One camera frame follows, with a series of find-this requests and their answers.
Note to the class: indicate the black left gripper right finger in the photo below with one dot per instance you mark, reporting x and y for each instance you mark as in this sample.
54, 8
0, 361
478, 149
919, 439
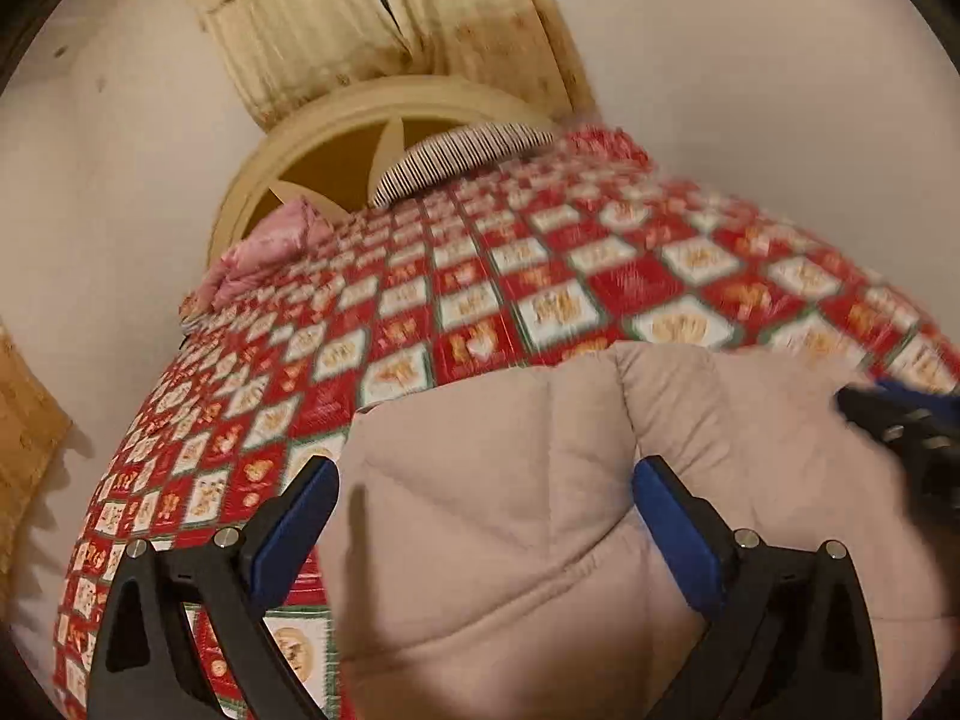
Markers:
787, 631

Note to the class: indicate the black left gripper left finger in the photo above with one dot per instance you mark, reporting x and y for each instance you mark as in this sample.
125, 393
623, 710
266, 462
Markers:
146, 665

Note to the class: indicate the beige puffer jacket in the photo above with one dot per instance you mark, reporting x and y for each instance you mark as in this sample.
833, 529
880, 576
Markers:
485, 559

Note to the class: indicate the brown wooden furniture piece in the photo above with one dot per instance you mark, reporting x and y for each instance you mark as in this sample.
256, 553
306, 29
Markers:
32, 428

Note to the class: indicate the red patchwork teddy bear quilt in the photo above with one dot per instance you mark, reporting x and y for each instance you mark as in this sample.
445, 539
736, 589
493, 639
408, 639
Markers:
531, 261

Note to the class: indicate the pink folded blanket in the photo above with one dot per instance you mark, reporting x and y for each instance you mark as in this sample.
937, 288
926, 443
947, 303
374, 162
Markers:
280, 237

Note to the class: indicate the striped pillow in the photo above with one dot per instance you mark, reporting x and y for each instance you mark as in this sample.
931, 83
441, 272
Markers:
455, 153

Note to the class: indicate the cream wooden headboard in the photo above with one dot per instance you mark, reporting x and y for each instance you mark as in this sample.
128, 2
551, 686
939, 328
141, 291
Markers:
334, 150

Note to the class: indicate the yellow patterned curtain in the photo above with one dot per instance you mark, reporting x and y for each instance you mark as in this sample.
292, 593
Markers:
283, 54

